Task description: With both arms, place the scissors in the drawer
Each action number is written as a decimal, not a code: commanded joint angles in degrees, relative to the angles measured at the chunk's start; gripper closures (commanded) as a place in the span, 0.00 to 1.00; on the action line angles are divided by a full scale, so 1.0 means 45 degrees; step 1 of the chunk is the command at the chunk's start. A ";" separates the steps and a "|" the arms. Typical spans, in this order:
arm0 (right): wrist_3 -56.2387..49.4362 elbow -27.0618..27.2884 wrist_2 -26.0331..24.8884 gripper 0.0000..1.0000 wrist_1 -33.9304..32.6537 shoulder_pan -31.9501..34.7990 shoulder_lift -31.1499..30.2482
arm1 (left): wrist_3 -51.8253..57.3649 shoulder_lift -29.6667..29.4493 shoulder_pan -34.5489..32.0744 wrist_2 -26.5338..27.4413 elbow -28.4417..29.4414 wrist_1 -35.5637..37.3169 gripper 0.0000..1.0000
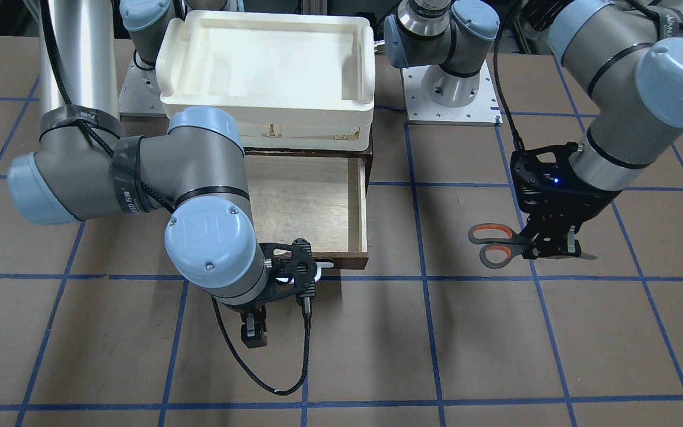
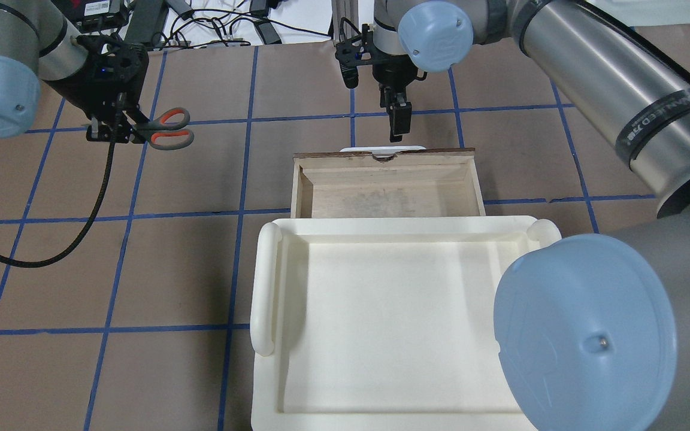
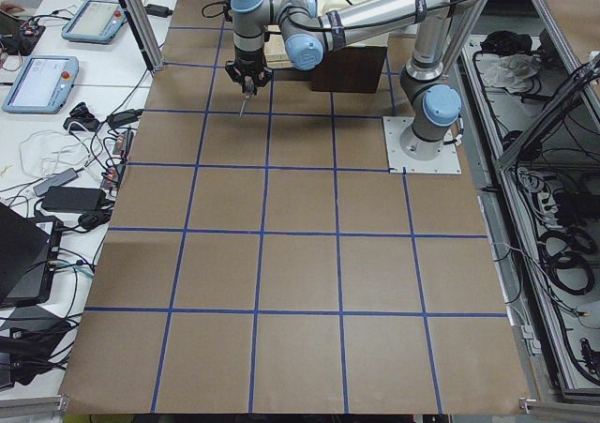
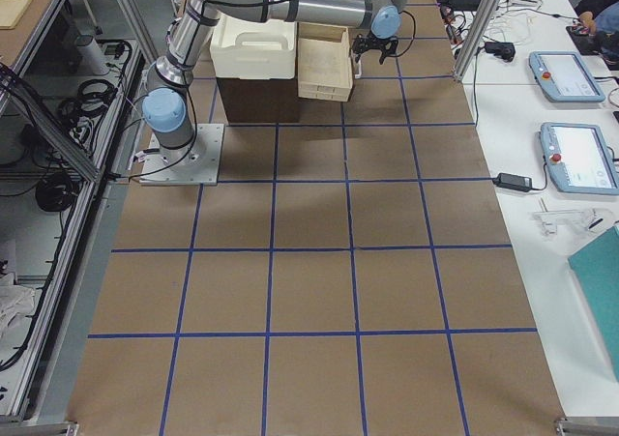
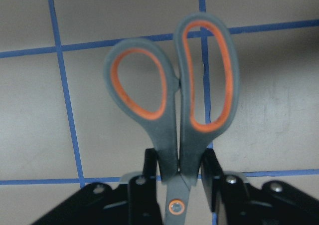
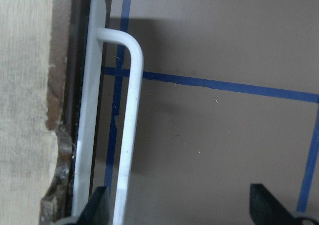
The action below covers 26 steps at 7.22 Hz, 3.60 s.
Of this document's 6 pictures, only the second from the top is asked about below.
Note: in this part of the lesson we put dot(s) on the aluminium frame post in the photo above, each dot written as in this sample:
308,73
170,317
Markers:
345,20

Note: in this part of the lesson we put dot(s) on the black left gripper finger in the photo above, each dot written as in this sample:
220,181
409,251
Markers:
138,119
111,134

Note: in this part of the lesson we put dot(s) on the white plastic storage box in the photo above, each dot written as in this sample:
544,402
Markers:
384,323

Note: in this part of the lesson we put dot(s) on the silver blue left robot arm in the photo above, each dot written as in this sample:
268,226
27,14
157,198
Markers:
36,48

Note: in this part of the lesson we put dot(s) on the wooden drawer with white handle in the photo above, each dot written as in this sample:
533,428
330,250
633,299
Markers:
386,182

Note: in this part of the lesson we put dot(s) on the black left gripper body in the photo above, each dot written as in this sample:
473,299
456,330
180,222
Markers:
75,90

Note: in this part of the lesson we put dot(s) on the grey orange scissors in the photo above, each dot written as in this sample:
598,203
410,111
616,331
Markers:
172,124

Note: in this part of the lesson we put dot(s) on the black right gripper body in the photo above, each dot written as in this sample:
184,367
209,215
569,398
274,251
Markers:
392,74

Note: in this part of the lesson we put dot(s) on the black power adapter brick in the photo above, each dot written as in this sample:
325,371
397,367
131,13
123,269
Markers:
146,24

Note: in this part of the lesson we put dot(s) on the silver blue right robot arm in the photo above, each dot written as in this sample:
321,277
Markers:
579,119

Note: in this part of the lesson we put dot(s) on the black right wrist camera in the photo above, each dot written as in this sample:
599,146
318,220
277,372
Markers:
351,54

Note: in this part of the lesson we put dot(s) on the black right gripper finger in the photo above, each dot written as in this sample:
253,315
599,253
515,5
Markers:
400,117
387,97

